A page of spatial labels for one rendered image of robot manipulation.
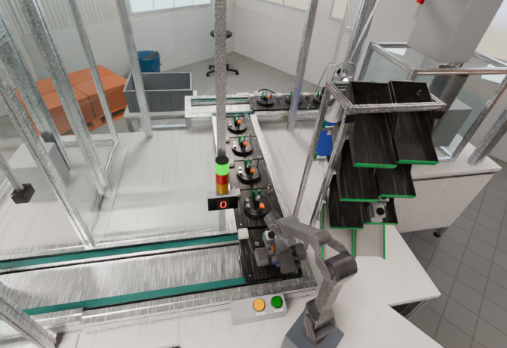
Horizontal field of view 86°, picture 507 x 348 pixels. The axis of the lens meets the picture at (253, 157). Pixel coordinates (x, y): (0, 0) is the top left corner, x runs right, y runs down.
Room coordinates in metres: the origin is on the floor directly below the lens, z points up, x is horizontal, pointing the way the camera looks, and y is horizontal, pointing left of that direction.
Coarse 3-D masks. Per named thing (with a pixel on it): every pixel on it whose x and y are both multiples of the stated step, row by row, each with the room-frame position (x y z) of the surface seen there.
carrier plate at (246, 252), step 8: (248, 232) 0.76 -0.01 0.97; (256, 232) 0.77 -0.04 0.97; (264, 232) 0.77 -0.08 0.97; (240, 240) 0.72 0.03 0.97; (248, 240) 0.72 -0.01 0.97; (240, 248) 0.68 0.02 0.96; (248, 248) 0.68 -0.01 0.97; (248, 256) 0.64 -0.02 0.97; (296, 256) 0.66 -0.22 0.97; (248, 264) 0.60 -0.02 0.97; (256, 264) 0.61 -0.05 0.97; (248, 272) 0.57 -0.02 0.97; (256, 272) 0.57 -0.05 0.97; (264, 272) 0.58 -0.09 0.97; (272, 272) 0.58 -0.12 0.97; (280, 272) 0.58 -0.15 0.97; (296, 272) 0.59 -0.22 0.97; (248, 280) 0.54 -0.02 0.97; (256, 280) 0.54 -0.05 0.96; (264, 280) 0.55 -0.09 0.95
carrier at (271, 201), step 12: (240, 192) 1.01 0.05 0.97; (252, 192) 0.96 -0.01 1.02; (264, 192) 1.02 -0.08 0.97; (240, 204) 0.93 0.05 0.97; (252, 204) 0.92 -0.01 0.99; (264, 204) 0.93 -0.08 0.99; (276, 204) 0.95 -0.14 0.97; (240, 216) 0.85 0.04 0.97; (252, 216) 0.86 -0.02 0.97; (264, 216) 0.87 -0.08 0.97; (240, 228) 0.78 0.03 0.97; (252, 228) 0.80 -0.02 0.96
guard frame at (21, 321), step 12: (0, 192) 0.93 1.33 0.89; (0, 204) 0.88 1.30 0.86; (0, 300) 0.28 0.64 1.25; (0, 312) 0.27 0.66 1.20; (12, 312) 0.28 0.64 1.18; (24, 312) 0.30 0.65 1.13; (12, 324) 0.27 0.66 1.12; (24, 324) 0.28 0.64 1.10; (36, 324) 0.30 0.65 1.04; (24, 336) 0.27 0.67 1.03; (36, 336) 0.27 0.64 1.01; (48, 336) 0.30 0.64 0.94
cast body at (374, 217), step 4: (372, 204) 0.76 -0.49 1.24; (368, 208) 0.74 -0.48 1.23; (372, 208) 0.72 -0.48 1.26; (376, 208) 0.71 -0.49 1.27; (380, 208) 0.71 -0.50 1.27; (368, 212) 0.73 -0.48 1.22; (372, 212) 0.71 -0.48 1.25; (376, 212) 0.70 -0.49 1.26; (380, 212) 0.69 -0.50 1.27; (384, 212) 0.70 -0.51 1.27; (368, 216) 0.72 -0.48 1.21; (372, 216) 0.70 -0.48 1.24; (376, 216) 0.69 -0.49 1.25; (380, 216) 0.69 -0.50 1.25; (384, 216) 0.69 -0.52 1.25; (368, 220) 0.71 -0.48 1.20; (372, 220) 0.69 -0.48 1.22; (376, 220) 0.69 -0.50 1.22; (380, 220) 0.69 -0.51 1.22
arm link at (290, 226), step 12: (288, 216) 0.58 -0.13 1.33; (288, 228) 0.52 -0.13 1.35; (300, 228) 0.49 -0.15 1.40; (312, 228) 0.48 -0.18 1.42; (312, 240) 0.43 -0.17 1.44; (324, 240) 0.42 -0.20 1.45; (336, 240) 0.43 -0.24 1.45; (348, 252) 0.39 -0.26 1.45; (324, 264) 0.36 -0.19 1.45; (324, 276) 0.34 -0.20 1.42
